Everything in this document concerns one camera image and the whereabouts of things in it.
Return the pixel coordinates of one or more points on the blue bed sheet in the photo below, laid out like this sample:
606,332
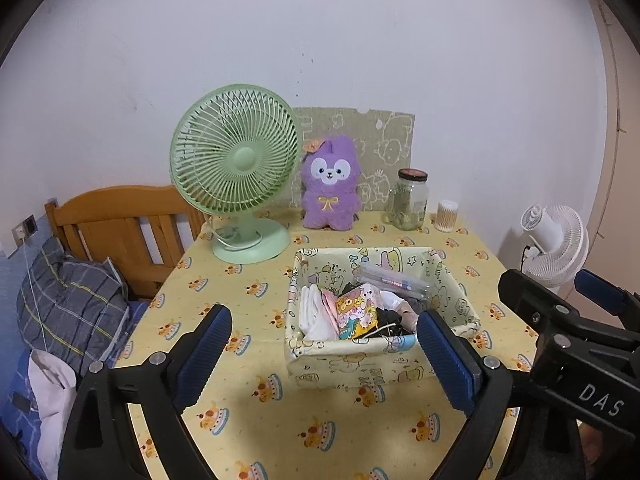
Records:
15,375

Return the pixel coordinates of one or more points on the dark grey sock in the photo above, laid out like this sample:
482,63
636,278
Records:
415,305

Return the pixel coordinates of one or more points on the grey plaid pillow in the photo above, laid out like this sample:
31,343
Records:
70,300

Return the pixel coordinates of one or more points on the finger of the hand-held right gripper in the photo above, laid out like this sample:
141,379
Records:
545,310
597,287

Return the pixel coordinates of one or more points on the wall socket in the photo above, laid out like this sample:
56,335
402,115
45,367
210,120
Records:
29,225

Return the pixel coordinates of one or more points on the small black device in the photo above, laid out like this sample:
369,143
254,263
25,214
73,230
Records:
21,402

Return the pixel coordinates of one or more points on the black cloth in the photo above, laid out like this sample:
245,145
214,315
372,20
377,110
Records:
390,320

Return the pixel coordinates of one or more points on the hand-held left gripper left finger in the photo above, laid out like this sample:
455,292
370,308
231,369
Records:
202,355

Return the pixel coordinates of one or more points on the green desk fan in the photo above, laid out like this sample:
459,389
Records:
240,157

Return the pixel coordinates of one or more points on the white standing fan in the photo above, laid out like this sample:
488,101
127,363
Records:
560,245

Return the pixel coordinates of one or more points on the yellow cartoon print tablecloth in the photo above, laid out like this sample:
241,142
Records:
260,310

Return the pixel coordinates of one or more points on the cotton swab container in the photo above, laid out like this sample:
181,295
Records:
447,217

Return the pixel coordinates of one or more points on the glass jar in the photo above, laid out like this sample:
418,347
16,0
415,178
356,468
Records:
410,205

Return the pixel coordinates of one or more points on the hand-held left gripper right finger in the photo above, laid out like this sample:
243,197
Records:
445,360

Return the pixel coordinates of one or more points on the white towel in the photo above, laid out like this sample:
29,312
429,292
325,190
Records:
315,315

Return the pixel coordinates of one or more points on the green patterned cardboard board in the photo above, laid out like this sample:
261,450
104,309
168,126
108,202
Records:
390,145

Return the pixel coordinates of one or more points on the beige door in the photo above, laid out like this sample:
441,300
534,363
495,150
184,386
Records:
620,160

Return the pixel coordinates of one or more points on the wooden bed headboard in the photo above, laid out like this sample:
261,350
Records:
115,210

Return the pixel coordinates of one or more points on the clear pen pouch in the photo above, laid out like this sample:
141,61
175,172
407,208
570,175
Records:
395,280

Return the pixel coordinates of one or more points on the white cloth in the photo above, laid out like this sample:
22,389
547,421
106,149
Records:
50,400

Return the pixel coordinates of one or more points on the cartoon print fabric storage box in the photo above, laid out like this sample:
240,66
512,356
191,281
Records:
350,367

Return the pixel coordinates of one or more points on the purple plush toy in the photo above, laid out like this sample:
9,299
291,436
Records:
330,205

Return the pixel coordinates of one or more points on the yellow cartoon tissue packet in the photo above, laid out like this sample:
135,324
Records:
357,315

